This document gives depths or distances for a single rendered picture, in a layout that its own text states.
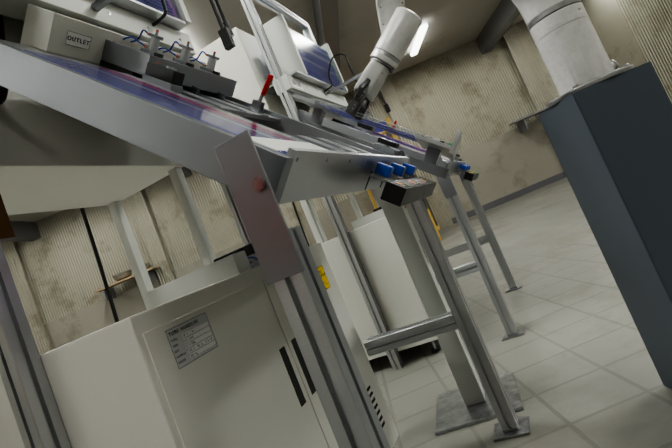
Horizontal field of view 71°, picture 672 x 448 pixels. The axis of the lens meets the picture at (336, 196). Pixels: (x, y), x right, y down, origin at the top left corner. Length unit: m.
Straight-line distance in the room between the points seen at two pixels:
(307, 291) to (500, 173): 9.61
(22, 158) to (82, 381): 0.53
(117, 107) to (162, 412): 0.43
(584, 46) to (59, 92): 1.01
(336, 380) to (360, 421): 0.05
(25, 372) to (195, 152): 0.44
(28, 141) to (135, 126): 0.54
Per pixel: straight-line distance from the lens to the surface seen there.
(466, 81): 10.34
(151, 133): 0.68
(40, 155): 1.22
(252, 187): 0.54
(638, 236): 1.14
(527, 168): 10.28
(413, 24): 1.40
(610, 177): 1.12
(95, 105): 0.75
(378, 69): 1.36
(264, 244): 0.54
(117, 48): 1.20
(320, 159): 0.66
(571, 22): 1.21
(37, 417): 0.88
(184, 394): 0.78
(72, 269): 11.06
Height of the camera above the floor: 0.61
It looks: 5 degrees up
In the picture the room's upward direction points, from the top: 23 degrees counter-clockwise
